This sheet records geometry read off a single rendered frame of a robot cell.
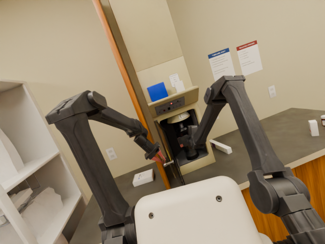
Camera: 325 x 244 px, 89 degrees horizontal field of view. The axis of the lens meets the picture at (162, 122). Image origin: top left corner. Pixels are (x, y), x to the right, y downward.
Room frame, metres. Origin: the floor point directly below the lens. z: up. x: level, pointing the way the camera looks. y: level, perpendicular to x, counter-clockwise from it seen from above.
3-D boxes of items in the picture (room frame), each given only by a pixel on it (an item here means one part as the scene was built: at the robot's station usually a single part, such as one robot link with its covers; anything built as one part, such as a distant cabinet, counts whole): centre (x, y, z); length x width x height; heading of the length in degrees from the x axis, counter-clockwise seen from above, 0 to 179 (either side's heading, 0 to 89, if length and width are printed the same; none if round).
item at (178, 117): (1.18, -0.12, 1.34); 0.18 x 0.18 x 0.05
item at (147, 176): (1.20, 0.29, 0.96); 0.16 x 0.12 x 0.04; 86
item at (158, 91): (1.01, -0.03, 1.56); 0.10 x 0.10 x 0.09; 4
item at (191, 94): (1.02, -0.11, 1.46); 0.32 x 0.11 x 0.10; 94
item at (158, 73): (1.20, -0.10, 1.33); 0.32 x 0.25 x 0.77; 94
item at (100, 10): (1.21, 0.13, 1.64); 0.49 x 0.03 x 1.40; 4
